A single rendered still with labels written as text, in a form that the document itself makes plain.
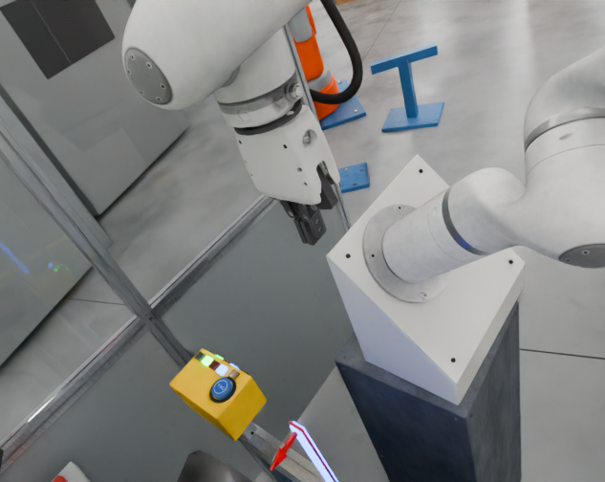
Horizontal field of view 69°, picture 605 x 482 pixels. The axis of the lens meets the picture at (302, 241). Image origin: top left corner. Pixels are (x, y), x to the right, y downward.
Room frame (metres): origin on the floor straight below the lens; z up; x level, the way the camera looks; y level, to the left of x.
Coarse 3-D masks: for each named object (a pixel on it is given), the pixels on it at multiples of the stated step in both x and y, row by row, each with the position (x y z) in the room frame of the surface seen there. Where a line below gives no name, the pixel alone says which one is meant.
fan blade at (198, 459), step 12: (192, 456) 0.35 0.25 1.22; (204, 456) 0.35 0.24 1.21; (192, 468) 0.34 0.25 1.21; (204, 468) 0.33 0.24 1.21; (216, 468) 0.33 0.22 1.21; (228, 468) 0.32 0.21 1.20; (180, 480) 0.33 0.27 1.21; (192, 480) 0.32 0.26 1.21; (204, 480) 0.32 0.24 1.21; (216, 480) 0.31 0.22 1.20; (228, 480) 0.31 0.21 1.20; (240, 480) 0.30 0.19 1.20
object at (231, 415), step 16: (208, 352) 0.66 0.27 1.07; (192, 368) 0.63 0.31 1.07; (208, 368) 0.62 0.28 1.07; (176, 384) 0.61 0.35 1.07; (192, 384) 0.59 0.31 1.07; (208, 384) 0.58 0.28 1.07; (240, 384) 0.55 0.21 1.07; (256, 384) 0.56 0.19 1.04; (192, 400) 0.56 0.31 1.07; (208, 400) 0.54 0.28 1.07; (224, 400) 0.53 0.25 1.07; (240, 400) 0.53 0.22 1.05; (256, 400) 0.55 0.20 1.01; (208, 416) 0.53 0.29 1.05; (224, 416) 0.50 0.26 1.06; (240, 416) 0.52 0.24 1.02; (224, 432) 0.52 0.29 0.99; (240, 432) 0.51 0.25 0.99
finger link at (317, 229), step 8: (312, 208) 0.42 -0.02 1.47; (312, 216) 0.43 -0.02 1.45; (320, 216) 0.44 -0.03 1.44; (304, 224) 0.43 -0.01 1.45; (312, 224) 0.43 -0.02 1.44; (320, 224) 0.44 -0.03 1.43; (304, 232) 0.43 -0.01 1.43; (312, 232) 0.43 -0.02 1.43; (320, 232) 0.43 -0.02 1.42; (312, 240) 0.43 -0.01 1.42
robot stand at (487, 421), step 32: (512, 320) 0.56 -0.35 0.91; (352, 352) 0.63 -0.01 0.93; (512, 352) 0.55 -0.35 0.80; (352, 384) 0.61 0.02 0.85; (384, 384) 0.53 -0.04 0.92; (480, 384) 0.44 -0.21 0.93; (512, 384) 0.55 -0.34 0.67; (384, 416) 0.55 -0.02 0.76; (416, 416) 0.48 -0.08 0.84; (448, 416) 0.42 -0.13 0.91; (480, 416) 0.43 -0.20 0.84; (512, 416) 0.54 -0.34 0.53; (384, 448) 0.59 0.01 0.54; (416, 448) 0.50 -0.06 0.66; (448, 448) 0.43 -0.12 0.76; (480, 448) 0.42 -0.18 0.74; (512, 448) 0.54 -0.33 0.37; (416, 480) 0.54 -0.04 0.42; (448, 480) 0.45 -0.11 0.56; (480, 480) 0.40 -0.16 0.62; (512, 480) 0.53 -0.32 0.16
